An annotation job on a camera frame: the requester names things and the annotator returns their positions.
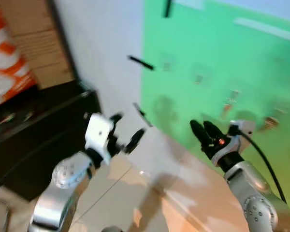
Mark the brown hanging key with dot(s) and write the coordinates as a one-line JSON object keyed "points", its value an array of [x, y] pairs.
{"points": [[269, 124]]}

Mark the brown cardboard box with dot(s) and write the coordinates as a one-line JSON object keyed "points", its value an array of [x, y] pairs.
{"points": [[38, 38]]}

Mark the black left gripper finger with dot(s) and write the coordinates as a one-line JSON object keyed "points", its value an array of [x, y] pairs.
{"points": [[135, 140], [117, 117]]}

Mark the small clear wall hook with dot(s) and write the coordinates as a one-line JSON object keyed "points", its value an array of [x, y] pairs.
{"points": [[199, 77], [234, 94], [166, 63]]}

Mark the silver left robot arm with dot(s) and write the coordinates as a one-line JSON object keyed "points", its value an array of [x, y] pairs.
{"points": [[63, 193]]}

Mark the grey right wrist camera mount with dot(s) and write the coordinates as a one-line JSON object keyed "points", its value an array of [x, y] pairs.
{"points": [[240, 133]]}

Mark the black cabinet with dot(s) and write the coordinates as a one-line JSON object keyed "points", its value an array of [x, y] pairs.
{"points": [[34, 130]]}

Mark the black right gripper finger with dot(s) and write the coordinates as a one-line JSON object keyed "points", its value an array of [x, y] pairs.
{"points": [[199, 131], [212, 129]]}

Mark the green wall cloth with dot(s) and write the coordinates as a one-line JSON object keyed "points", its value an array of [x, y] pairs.
{"points": [[222, 58]]}

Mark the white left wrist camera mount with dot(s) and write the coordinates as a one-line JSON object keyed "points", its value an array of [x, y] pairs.
{"points": [[97, 133]]}

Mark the orange and white bag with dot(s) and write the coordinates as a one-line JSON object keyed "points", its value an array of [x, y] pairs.
{"points": [[7, 63]]}

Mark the black tape strip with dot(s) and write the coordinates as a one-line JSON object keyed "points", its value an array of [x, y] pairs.
{"points": [[141, 63]]}

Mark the white tape strip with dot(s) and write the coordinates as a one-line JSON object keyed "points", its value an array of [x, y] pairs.
{"points": [[266, 29]]}

